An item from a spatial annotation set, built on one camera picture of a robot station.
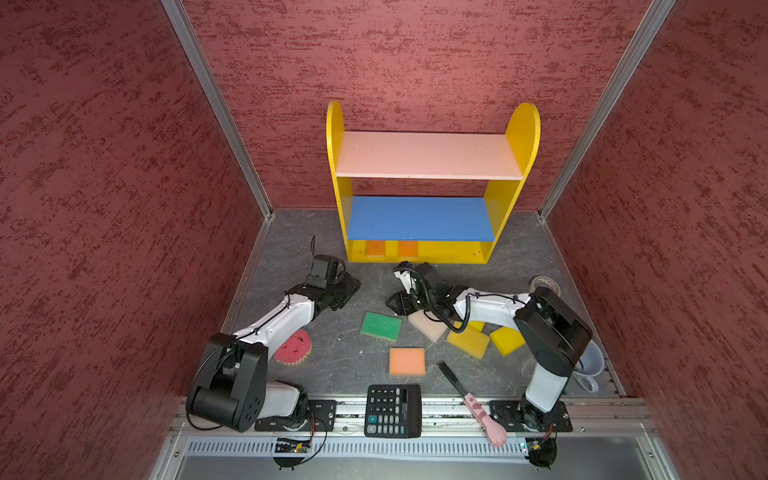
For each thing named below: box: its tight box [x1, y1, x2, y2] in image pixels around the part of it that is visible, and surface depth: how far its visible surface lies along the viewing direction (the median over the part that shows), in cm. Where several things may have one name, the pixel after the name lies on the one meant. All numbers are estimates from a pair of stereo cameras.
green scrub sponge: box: [360, 311, 403, 342], surface depth 91 cm
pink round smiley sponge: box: [274, 329, 313, 365], surface depth 84 cm
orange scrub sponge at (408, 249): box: [399, 240, 418, 259], surface depth 109 cm
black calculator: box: [364, 384, 422, 438], surface depth 74 cm
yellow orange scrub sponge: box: [366, 240, 386, 258], surface depth 109 cm
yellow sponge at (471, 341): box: [447, 326, 490, 359], surface depth 87 cm
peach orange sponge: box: [388, 347, 426, 376], surface depth 83 cm
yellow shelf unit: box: [326, 101, 540, 263], surface depth 86 cm
